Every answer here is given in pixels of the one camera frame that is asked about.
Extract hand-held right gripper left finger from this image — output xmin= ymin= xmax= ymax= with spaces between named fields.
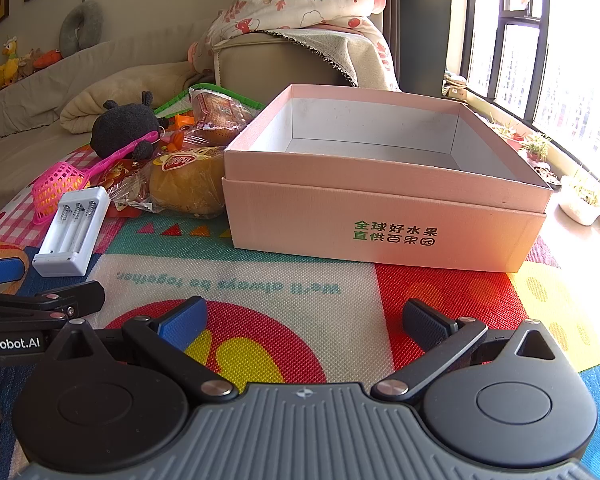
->
xmin=42 ymin=296 xmax=239 ymax=403

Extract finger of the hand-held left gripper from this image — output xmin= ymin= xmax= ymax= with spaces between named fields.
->
xmin=0 ymin=256 xmax=27 ymax=290
xmin=0 ymin=281 xmax=106 ymax=329

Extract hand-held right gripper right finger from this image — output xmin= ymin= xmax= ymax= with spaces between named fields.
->
xmin=371 ymin=298 xmax=561 ymax=403

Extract pink cardboard box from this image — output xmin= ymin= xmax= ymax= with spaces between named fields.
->
xmin=222 ymin=84 xmax=553 ymax=273

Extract packaged bread bun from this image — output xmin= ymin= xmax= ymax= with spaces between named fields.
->
xmin=147 ymin=146 xmax=228 ymax=219

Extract black plush toy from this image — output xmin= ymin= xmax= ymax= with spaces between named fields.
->
xmin=90 ymin=91 xmax=170 ymax=160

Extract white battery charger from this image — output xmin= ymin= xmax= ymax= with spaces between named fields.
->
xmin=31 ymin=186 xmax=112 ymax=277

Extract pink plastic strainer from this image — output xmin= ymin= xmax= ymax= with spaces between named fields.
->
xmin=31 ymin=131 xmax=160 ymax=225

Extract colourful play mat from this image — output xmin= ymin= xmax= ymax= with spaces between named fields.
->
xmin=0 ymin=82 xmax=600 ymax=480

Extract beige sofa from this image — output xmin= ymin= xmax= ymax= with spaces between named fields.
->
xmin=0 ymin=30 xmax=386 ymax=221

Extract red orange snack packet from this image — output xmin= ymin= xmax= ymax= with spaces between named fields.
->
xmin=100 ymin=157 xmax=156 ymax=216

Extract small orange toy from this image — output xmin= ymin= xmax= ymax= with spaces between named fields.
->
xmin=172 ymin=115 xmax=197 ymax=147

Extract white planter bowl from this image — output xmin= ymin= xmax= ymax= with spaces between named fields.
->
xmin=560 ymin=170 xmax=600 ymax=226

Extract yellow plush toy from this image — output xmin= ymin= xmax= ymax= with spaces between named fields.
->
xmin=0 ymin=36 xmax=22 ymax=86

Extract brown plush toy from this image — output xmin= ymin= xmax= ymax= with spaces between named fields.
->
xmin=17 ymin=49 xmax=43 ymax=78

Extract clear packaged pastry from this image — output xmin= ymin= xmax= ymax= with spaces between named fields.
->
xmin=187 ymin=86 xmax=261 ymax=148

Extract small potted plant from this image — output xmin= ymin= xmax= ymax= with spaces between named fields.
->
xmin=522 ymin=132 xmax=553 ymax=163

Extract orange plush toy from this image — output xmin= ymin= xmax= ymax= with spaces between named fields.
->
xmin=32 ymin=49 xmax=63 ymax=70

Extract beige blanket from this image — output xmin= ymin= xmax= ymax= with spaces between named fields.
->
xmin=60 ymin=60 xmax=216 ymax=136

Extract grey neck pillow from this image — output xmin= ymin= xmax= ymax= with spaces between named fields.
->
xmin=59 ymin=0 xmax=104 ymax=58

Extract beige fringed towel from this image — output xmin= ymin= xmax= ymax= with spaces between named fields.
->
xmin=265 ymin=25 xmax=401 ymax=92

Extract dark curtain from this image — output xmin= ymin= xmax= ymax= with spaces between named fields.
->
xmin=383 ymin=0 xmax=402 ymax=91

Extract floral quilt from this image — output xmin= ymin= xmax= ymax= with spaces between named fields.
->
xmin=187 ymin=0 xmax=401 ymax=93

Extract black window frame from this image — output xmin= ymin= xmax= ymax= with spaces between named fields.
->
xmin=460 ymin=0 xmax=600 ymax=171

